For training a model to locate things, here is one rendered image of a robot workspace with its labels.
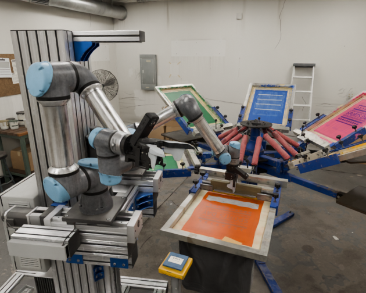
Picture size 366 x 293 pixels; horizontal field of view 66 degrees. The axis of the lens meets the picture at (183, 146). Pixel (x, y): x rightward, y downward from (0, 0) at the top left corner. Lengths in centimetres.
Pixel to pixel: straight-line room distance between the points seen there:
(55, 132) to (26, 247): 54
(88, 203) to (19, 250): 35
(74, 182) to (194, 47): 538
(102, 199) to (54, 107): 45
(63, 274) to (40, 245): 56
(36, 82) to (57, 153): 26
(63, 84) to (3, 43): 411
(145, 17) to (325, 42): 367
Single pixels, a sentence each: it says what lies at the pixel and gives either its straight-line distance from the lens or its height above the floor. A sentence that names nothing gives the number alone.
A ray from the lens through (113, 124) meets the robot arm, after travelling 110.
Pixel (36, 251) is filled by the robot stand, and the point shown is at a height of 114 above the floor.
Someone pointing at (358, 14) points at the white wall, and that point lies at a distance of 603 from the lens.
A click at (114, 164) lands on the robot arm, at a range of 97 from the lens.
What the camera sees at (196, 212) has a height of 95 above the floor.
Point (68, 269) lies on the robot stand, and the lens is 188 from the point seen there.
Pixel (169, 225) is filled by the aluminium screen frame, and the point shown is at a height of 99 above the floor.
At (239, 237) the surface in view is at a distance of 170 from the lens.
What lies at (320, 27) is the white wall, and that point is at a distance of 597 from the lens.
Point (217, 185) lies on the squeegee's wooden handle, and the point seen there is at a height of 103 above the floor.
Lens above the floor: 193
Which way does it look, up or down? 18 degrees down
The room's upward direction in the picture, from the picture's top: straight up
